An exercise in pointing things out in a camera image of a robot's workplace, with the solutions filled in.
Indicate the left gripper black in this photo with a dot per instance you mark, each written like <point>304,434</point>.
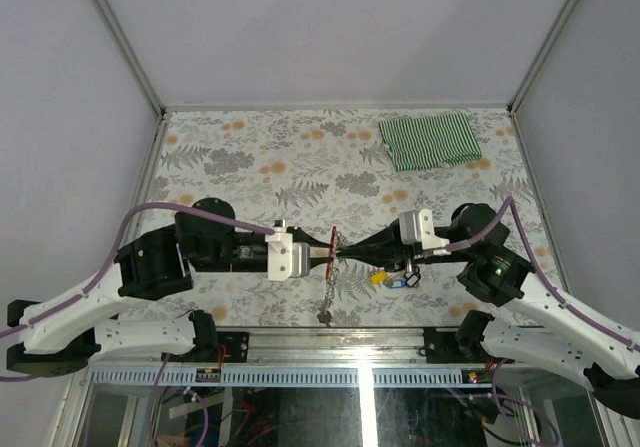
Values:
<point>302,237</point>

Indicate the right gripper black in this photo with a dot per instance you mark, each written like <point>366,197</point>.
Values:
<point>383,248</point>

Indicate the metal key holder red handle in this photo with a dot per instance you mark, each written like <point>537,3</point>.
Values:
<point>332,271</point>

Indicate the black head key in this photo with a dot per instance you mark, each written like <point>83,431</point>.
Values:
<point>325,318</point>

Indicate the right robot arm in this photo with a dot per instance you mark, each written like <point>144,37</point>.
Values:
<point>571,340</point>

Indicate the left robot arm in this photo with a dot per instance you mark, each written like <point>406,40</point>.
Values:
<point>67,333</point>

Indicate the yellow key tag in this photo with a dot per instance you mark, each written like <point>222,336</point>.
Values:
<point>378,277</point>

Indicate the blue key tag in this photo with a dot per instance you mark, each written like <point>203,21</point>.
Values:
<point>398,284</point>

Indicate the black key tag lower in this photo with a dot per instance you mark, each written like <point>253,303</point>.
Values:
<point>411,280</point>

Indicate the green white striped cloth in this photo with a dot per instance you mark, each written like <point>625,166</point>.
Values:
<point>425,143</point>

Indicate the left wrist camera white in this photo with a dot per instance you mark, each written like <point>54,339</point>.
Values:
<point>288,253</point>

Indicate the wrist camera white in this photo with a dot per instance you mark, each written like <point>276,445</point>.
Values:
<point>417,230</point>
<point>288,253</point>

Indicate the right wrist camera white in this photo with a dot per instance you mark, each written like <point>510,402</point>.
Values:
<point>417,230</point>

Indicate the aluminium front rail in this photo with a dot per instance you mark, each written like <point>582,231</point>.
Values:
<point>320,347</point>

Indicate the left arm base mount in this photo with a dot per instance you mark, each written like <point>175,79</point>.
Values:
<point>227,346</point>

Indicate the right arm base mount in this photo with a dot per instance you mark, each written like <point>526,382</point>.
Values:
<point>445,344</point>

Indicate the white slotted cable duct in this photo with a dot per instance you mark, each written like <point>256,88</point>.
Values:
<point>285,377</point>

